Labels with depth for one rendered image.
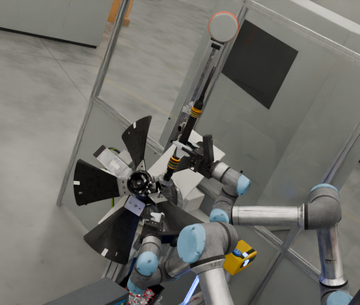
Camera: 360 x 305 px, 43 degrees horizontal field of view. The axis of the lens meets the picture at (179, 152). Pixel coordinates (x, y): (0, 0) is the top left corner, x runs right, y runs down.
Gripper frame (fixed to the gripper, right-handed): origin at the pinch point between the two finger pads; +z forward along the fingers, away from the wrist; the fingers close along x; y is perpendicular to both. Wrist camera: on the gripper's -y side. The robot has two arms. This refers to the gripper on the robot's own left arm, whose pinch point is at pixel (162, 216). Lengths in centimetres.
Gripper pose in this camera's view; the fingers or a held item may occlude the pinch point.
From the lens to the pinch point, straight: 201.1
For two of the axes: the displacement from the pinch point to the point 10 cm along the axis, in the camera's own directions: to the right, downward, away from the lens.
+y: -9.6, -2.7, -0.4
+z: 0.8, -4.2, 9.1
